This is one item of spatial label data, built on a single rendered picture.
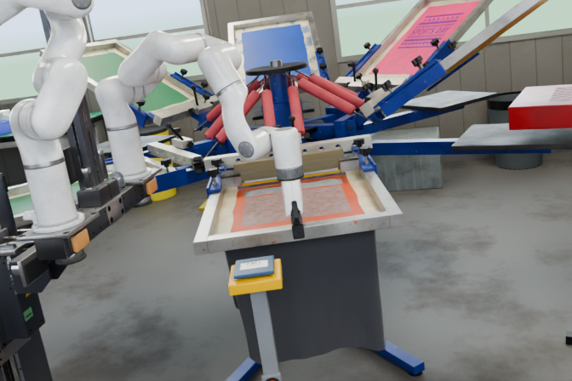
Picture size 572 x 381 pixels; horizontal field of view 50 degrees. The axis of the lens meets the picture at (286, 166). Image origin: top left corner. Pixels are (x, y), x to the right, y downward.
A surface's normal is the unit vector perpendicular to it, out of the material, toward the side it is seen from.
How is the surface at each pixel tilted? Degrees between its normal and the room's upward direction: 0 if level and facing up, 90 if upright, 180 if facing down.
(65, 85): 85
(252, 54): 32
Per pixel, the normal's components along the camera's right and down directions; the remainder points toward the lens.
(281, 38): -0.11, -0.69
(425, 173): -0.23, 0.26
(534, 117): -0.47, 0.28
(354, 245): 0.02, 0.29
